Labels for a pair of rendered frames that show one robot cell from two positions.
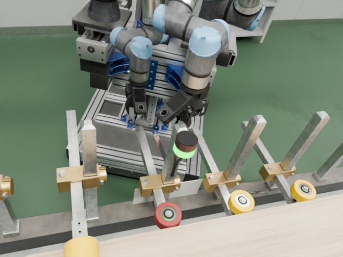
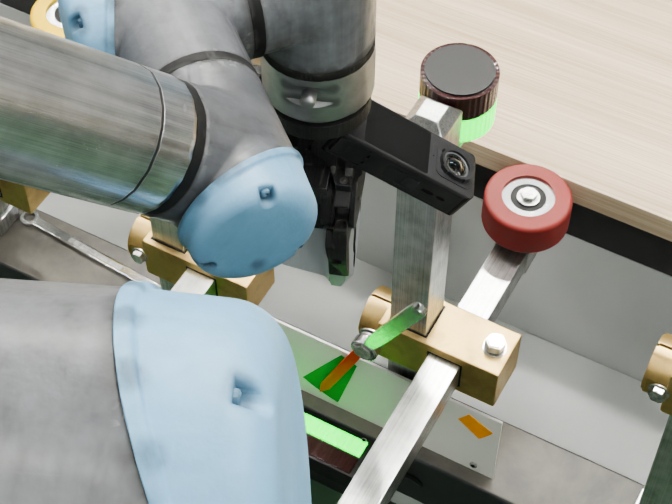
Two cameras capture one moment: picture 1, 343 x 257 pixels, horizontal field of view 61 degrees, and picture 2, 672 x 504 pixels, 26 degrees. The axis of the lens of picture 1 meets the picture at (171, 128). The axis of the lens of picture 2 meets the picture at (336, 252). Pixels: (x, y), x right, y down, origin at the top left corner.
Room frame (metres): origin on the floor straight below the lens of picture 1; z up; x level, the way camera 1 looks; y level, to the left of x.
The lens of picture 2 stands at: (1.07, 0.53, 1.91)
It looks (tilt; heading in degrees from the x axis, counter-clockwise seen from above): 52 degrees down; 234
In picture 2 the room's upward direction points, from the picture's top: straight up
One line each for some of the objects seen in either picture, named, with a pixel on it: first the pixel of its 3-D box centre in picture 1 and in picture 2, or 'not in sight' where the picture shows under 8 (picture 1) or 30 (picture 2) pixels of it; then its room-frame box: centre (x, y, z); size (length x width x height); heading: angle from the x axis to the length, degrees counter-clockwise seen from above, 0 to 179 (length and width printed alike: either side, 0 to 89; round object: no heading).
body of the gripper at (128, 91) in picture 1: (136, 89); not in sight; (0.90, 0.17, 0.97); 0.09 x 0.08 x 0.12; 26
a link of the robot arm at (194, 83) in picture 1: (194, 76); (317, 69); (0.69, -0.03, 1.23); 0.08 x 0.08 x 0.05
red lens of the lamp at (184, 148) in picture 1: (186, 141); (459, 81); (0.54, -0.05, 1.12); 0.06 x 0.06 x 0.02
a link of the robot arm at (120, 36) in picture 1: (128, 41); not in sight; (0.97, 0.23, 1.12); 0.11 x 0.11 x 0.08; 50
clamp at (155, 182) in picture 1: (160, 185); (439, 337); (0.57, -0.01, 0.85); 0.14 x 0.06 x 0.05; 116
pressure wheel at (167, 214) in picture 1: (166, 222); (522, 232); (0.44, -0.05, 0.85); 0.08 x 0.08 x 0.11
